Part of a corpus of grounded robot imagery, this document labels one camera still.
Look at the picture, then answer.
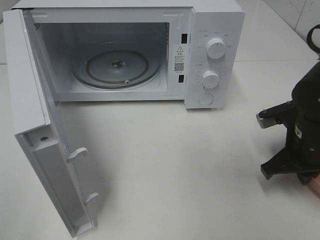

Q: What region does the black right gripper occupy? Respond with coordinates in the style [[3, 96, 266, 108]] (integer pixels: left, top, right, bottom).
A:
[[260, 118, 320, 185]]

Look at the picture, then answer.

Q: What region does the round white door button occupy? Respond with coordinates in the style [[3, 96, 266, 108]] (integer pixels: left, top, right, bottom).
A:
[[198, 93, 214, 106]]

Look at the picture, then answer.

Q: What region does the white microwave door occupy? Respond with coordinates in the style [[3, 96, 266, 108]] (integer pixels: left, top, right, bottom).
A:
[[3, 9, 98, 237]]

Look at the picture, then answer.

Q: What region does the pink round plate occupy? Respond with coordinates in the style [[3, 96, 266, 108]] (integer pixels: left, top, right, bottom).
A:
[[307, 175, 320, 197]]

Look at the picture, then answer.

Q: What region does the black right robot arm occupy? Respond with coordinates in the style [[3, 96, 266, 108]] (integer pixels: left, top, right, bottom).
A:
[[256, 63, 320, 185]]

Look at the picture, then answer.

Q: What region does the lower white timer knob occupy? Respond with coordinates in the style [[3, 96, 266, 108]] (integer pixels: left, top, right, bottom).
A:
[[201, 70, 220, 89]]

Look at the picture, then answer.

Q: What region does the upper white power knob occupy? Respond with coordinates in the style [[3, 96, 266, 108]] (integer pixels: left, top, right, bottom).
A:
[[205, 36, 227, 60]]

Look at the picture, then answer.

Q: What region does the white microwave oven body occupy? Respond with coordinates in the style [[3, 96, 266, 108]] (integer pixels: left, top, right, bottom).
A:
[[3, 0, 245, 109]]

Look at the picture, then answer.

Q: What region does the white warning label sticker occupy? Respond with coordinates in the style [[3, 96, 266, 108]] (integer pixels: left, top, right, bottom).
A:
[[173, 44, 187, 73]]

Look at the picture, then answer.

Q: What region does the glass microwave turntable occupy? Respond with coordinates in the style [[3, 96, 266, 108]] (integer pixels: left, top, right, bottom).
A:
[[71, 41, 165, 90]]

